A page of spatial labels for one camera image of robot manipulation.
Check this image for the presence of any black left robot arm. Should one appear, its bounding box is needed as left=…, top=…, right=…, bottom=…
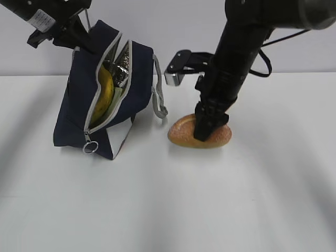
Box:
left=1, top=0, right=96, bottom=54

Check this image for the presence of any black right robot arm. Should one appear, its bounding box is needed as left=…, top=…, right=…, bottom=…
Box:
left=194, top=1, right=335, bottom=141

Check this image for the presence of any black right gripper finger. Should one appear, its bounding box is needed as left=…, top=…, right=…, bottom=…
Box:
left=194, top=104, right=223, bottom=142

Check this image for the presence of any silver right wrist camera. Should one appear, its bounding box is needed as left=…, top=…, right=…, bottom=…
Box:
left=164, top=49, right=213, bottom=87

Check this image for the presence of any brown bread roll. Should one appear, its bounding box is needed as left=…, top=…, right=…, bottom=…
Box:
left=167, top=114, right=232, bottom=149

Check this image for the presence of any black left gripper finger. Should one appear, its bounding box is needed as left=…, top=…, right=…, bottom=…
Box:
left=68, top=18, right=97, bottom=54

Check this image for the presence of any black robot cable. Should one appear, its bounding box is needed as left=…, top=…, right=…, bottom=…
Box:
left=249, top=27, right=316, bottom=78

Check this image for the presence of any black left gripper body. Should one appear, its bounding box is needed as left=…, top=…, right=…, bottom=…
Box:
left=27, top=1, right=91, bottom=49

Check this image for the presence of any navy blue zipper bag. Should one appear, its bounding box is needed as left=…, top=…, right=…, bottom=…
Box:
left=53, top=20, right=167, bottom=160

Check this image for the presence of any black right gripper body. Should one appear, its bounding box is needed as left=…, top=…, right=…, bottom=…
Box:
left=195, top=23, right=272, bottom=125

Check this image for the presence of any yellow banana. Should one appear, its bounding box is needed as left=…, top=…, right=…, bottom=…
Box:
left=90, top=66, right=114, bottom=125

